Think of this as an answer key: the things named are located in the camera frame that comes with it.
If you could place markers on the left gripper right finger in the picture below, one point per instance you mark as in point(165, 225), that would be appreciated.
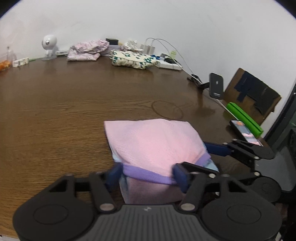
point(240, 207)

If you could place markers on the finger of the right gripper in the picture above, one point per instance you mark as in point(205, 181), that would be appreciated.
point(231, 173)
point(244, 152)

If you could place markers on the white charger adapters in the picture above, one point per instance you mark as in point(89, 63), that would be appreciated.
point(147, 49)

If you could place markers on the pink blue garment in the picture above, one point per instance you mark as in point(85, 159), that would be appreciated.
point(148, 150)

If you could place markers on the white tin box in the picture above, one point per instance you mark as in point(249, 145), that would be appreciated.
point(108, 51)

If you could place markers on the brown cardboard box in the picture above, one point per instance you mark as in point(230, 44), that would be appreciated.
point(252, 95)

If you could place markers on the dark green tissue box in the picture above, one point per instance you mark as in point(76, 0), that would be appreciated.
point(131, 45)

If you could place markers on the cream teal floral garment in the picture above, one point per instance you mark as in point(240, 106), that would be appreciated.
point(132, 59)

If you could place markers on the black smartphone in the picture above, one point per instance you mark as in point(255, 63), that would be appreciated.
point(243, 133)

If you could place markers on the green plastic object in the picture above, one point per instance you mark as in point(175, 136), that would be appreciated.
point(241, 115)

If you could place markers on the black charger block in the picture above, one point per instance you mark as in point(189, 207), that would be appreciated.
point(112, 41)

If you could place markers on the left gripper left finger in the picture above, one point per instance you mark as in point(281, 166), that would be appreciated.
point(68, 208)

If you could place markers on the pink floral folded garment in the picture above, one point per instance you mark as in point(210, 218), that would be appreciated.
point(87, 51)

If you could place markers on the grey wireless charger stand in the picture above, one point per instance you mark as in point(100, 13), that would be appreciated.
point(216, 86)

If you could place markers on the blue toy car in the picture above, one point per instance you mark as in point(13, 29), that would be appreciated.
point(156, 57)

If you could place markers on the small green bottle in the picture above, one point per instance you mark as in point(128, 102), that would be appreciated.
point(173, 54)

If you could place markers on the white round robot toy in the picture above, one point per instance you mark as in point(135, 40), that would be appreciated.
point(49, 43)

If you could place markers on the white small power strip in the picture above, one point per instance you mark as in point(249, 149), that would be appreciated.
point(20, 62)

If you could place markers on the clear box of oranges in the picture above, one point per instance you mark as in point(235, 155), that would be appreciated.
point(6, 59)

